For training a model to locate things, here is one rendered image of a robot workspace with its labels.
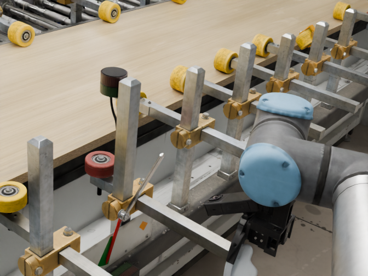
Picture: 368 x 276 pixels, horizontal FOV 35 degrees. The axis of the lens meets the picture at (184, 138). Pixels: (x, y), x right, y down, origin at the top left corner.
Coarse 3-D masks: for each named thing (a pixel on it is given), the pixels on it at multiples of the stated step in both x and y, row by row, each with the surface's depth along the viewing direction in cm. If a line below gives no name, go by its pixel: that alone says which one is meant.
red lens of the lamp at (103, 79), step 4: (100, 76) 128; (104, 76) 127; (124, 76) 127; (100, 80) 128; (104, 80) 127; (108, 80) 126; (112, 80) 126; (116, 80) 126; (104, 84) 127; (108, 84) 127; (112, 84) 127; (116, 84) 127
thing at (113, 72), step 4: (104, 68) 129; (108, 68) 129; (112, 68) 130; (116, 68) 130; (120, 68) 130; (104, 72) 127; (108, 72) 128; (112, 72) 128; (116, 72) 128; (120, 72) 128; (124, 72) 129; (108, 76) 126; (112, 76) 126; (116, 76) 126; (120, 76) 127; (112, 104) 132; (112, 108) 133; (112, 112) 133; (116, 120) 133
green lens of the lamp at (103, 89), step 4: (100, 84) 129; (100, 88) 129; (104, 88) 128; (108, 88) 127; (112, 88) 127; (116, 88) 127; (100, 92) 129; (104, 92) 128; (108, 92) 128; (112, 92) 128; (116, 92) 128; (108, 96) 128; (112, 96) 128; (116, 96) 128
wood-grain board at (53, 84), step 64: (192, 0) 282; (256, 0) 294; (320, 0) 308; (0, 64) 193; (64, 64) 198; (128, 64) 204; (192, 64) 211; (256, 64) 218; (0, 128) 157; (64, 128) 160
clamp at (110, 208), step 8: (136, 184) 146; (144, 192) 144; (152, 192) 147; (112, 200) 139; (120, 200) 139; (128, 200) 140; (104, 208) 140; (112, 208) 138; (120, 208) 139; (112, 216) 139
